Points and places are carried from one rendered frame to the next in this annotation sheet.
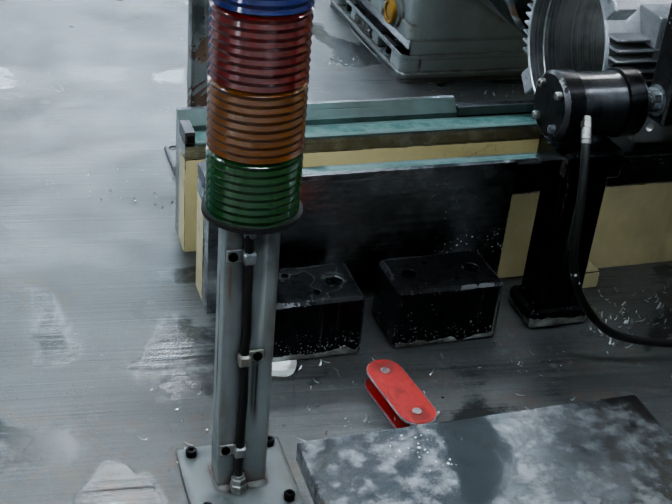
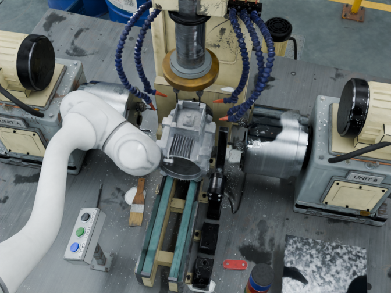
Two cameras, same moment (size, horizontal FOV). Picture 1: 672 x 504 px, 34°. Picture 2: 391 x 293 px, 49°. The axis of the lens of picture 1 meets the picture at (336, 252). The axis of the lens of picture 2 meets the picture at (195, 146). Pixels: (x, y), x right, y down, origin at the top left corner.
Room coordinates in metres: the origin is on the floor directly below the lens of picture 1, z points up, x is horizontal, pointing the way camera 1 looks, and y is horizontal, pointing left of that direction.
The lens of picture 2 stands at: (0.59, 0.43, 2.32)
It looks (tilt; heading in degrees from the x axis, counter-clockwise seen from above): 57 degrees down; 300
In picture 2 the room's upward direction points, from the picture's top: straight up
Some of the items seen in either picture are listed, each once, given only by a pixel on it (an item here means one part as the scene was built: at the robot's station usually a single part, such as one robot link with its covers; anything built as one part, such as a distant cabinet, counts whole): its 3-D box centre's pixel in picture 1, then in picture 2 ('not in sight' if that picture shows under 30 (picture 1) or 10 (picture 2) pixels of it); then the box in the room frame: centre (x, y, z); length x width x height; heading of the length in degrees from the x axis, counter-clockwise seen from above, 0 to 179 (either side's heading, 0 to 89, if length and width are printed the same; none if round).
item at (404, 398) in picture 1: (399, 398); (235, 264); (0.71, -0.06, 0.81); 0.09 x 0.03 x 0.02; 28
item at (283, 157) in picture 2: not in sight; (280, 142); (0.76, -0.46, 1.04); 0.41 x 0.25 x 0.25; 20
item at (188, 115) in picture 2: not in sight; (188, 121); (1.06, -0.33, 1.11); 0.12 x 0.11 x 0.07; 109
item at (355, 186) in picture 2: not in sight; (350, 161); (0.51, -0.55, 0.99); 0.35 x 0.31 x 0.37; 20
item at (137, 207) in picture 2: not in sight; (138, 201); (1.15, -0.09, 0.80); 0.21 x 0.05 x 0.01; 117
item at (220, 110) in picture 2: not in sight; (196, 107); (1.12, -0.49, 0.97); 0.30 x 0.11 x 0.34; 20
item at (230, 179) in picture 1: (253, 177); not in sight; (0.60, 0.06, 1.05); 0.06 x 0.06 x 0.04
